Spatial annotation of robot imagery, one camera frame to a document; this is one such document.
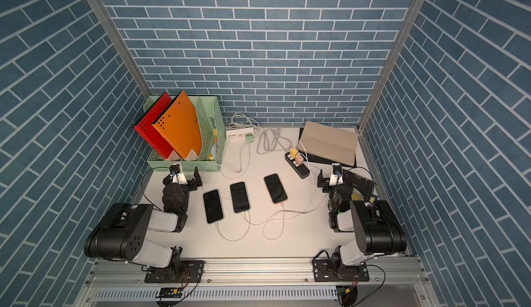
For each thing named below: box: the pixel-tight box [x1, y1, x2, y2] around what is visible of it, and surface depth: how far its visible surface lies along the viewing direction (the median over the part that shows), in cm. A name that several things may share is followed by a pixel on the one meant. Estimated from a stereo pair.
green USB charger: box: [245, 134, 254, 144], surface depth 118 cm
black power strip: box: [284, 151, 311, 180], surface depth 103 cm
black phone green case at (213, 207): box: [202, 188, 225, 225], surface depth 90 cm
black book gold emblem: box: [342, 168, 375, 202], surface depth 96 cm
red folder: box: [132, 91, 175, 160], surface depth 86 cm
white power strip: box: [225, 127, 255, 141], surface depth 115 cm
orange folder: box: [151, 89, 202, 157], surface depth 90 cm
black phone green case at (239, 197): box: [229, 181, 251, 214], surface depth 93 cm
